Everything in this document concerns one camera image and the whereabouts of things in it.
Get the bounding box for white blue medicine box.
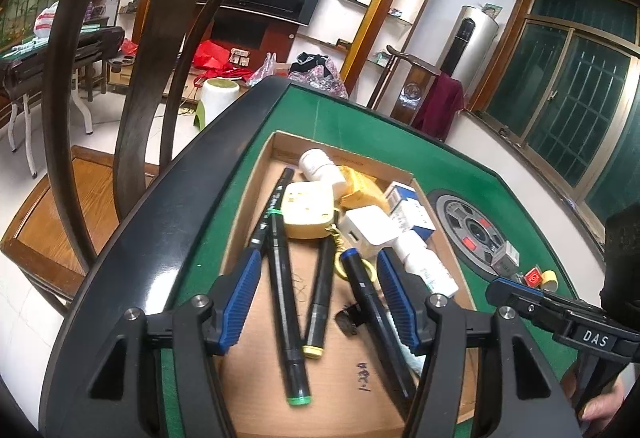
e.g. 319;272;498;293
384;181;435;241

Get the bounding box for red wooden television cabinet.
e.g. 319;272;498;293
165;8;301;94

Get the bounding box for white green plastic stool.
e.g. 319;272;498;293
192;78;242;129

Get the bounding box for yellow snack packet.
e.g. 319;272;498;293
337;165;391;214

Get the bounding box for silver tower air conditioner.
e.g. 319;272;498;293
440;4;501;89

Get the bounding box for black binder clip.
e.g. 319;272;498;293
334;302;366;335

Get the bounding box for round table centre console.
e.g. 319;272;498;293
429;189;523;279

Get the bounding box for black marker purple caps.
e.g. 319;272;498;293
250;167;296;253

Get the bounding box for small clear grey cube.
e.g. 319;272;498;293
492;240;521;275

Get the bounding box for dark wooden chair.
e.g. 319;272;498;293
0;0;246;319

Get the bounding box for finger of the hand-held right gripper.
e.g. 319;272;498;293
486;276;570;338

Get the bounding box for green felt mahjong table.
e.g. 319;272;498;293
42;77;606;438

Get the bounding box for green tinted window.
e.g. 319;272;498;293
470;0;640;259

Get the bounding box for yellow tape measure with keyring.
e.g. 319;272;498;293
281;182;378;281

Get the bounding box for row of green white tiles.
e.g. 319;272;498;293
0;38;51;60

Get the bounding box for white charger adapter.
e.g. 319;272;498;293
339;205;396;264

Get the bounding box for white pill bottle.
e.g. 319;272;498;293
298;148;347;194

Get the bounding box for floral cloth bag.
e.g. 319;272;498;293
289;52;349;99

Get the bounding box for clear pink plastic bag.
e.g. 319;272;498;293
245;52;278;86

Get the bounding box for carved wooden chair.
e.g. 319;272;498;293
367;44;443;126

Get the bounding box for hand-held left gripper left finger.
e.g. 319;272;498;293
42;247;263;438

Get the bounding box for white red plastic bag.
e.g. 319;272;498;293
32;2;61;39

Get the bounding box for maroon garment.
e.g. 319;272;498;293
411;73;466;143

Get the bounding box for person's right hand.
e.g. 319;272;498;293
559;364;627;425

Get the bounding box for black marker yellow caps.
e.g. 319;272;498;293
301;235;336;360

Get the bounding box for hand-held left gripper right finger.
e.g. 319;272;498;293
376;249;583;438

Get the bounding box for black marker blue caps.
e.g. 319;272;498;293
341;249;417;400

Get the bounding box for black marker green caps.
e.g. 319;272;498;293
265;210;314;406

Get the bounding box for shallow cardboard box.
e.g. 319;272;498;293
220;130;481;438

